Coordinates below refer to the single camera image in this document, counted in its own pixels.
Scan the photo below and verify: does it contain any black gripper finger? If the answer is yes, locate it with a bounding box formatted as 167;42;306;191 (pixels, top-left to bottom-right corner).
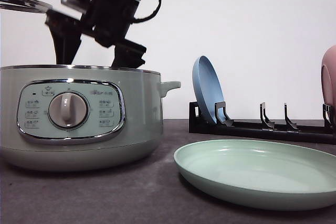
49;26;82;65
111;46;146;70

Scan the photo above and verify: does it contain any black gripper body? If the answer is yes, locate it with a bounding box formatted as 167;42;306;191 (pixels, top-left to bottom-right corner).
46;0;146;52

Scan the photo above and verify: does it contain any glass steamer lid green knob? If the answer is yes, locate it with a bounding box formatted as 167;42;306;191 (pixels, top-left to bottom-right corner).
0;0;53;14

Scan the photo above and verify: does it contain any green plate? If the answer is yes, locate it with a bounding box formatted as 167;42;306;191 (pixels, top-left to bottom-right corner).
173;139;336;211

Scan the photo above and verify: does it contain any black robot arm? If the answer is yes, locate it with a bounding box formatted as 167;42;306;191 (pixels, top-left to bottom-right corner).
45;0;146;68

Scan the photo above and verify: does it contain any green electric steamer pot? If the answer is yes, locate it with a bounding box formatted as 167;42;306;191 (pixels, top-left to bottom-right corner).
1;65;181;172

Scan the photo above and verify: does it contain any blue plate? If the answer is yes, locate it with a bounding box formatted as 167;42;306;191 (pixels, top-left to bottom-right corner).
192;56;225;123

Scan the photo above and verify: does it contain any pink plate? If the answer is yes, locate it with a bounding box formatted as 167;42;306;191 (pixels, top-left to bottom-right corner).
321;45;336;109

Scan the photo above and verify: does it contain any black dish rack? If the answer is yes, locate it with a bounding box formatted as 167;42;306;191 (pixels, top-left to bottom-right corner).
189;102;336;144

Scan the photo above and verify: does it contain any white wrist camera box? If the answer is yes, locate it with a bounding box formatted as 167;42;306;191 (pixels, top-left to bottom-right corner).
61;0;87;14

